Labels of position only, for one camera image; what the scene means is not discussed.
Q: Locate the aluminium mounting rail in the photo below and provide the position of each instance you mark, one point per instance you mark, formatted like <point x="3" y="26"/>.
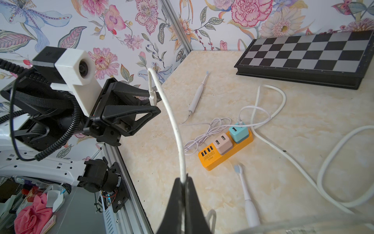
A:
<point x="124" y="213"/>

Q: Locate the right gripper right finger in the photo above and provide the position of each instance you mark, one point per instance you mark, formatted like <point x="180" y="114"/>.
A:
<point x="195" y="222"/>

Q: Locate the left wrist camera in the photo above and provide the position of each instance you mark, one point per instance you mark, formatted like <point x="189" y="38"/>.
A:
<point x="70" y="70"/>

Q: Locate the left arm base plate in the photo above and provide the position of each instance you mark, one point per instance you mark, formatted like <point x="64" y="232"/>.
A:
<point x="115" y="193"/>

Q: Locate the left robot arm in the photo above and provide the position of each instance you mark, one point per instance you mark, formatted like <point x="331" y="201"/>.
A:
<point x="51" y="117"/>

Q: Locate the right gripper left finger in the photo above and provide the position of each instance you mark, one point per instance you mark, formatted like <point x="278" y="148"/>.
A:
<point x="172" y="220"/>

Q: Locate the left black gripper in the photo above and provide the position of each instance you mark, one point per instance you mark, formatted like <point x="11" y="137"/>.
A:
<point x="108" y="121"/>

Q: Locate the white electric toothbrush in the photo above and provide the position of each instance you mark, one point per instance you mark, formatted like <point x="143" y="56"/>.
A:
<point x="196" y="98"/>
<point x="250" y="209"/>

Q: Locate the teal USB charger plug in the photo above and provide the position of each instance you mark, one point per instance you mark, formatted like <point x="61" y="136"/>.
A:
<point x="238" y="133"/>

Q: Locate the black white chessboard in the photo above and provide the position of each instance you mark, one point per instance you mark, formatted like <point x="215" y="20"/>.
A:
<point x="338" y="60"/>

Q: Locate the orange power strip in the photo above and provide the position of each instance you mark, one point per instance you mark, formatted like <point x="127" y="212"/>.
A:
<point x="210" y="158"/>

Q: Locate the pink wall charger adapter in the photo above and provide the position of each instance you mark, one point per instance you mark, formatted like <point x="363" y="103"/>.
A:
<point x="223" y="144"/>

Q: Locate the pink cloth outside cell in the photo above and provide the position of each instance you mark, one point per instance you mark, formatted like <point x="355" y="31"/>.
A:
<point x="33" y="218"/>

